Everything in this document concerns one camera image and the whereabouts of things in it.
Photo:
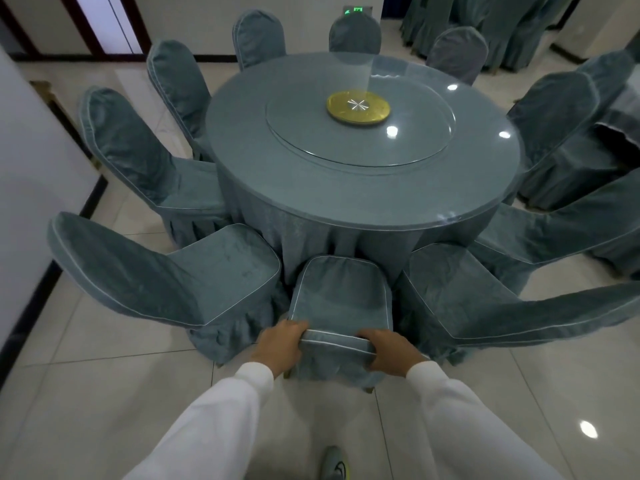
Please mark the cluster of teal banquet chairs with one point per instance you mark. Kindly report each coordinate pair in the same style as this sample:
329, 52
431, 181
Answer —
500, 29

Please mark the round teal table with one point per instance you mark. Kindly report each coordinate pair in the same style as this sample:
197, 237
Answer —
280, 194

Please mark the person's left shoe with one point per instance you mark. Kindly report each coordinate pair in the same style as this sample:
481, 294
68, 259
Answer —
335, 464

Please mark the gold turntable hub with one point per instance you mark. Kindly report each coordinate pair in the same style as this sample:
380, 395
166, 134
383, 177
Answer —
340, 117

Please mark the green lit exit sign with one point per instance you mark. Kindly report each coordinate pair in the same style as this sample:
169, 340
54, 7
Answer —
358, 9

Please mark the person's right hand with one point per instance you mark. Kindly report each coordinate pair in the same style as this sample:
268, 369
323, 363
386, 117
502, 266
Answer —
397, 357

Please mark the teal covered chair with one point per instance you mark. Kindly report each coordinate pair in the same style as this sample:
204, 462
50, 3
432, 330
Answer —
450, 284
180, 84
259, 37
550, 229
457, 54
555, 109
340, 294
355, 34
130, 144
150, 274
620, 259
610, 69

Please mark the person's left hand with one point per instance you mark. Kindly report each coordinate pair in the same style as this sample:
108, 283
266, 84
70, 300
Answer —
280, 347

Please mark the person's right forearm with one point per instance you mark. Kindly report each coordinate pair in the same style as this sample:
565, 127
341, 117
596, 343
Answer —
470, 424

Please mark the dark framed glass window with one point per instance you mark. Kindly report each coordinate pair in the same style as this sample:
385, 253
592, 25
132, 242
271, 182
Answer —
107, 19

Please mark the round glass turntable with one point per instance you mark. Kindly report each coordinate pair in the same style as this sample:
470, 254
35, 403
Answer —
310, 144

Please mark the person's left forearm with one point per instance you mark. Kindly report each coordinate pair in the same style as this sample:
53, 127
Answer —
210, 424

